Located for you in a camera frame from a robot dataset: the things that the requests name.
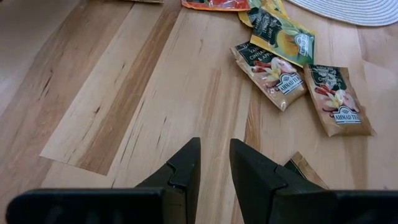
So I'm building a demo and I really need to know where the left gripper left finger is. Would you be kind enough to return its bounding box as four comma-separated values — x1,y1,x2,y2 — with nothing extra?
6,136,201,224

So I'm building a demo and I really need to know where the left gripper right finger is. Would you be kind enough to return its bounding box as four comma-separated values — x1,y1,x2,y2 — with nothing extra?
229,139,398,224

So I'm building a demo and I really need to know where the vanilla cinnamon apple tea sachet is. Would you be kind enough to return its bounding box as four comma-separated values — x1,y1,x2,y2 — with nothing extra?
229,42,308,112
283,151,330,190
303,63,376,138

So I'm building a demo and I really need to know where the lemon lime twist tea sachet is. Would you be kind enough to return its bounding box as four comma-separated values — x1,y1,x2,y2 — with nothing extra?
247,6,316,68
238,0,289,28

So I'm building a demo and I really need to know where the white round woven placemat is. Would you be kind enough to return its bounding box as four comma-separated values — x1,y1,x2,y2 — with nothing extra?
285,0,398,27

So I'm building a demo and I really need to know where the peach passion fruit tea sachet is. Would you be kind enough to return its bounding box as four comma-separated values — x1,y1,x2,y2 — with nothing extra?
181,0,251,12

